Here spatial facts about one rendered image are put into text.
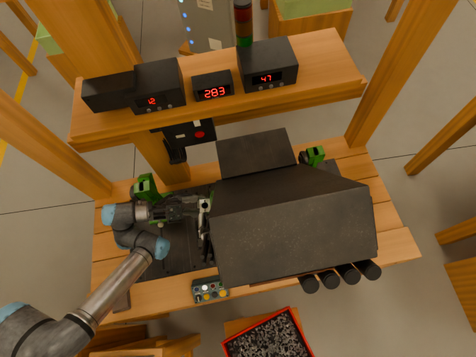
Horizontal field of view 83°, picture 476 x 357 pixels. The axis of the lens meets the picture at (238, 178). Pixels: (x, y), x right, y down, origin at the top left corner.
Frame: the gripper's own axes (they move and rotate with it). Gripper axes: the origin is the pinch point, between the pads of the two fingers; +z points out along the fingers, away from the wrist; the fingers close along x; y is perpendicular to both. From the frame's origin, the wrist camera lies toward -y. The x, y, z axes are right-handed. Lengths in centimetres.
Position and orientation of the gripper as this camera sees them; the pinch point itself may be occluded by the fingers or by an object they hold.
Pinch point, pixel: (202, 203)
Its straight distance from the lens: 106.0
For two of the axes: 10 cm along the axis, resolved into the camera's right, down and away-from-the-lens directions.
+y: 2.6, 2.8, -9.2
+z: 9.7, -0.7, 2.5
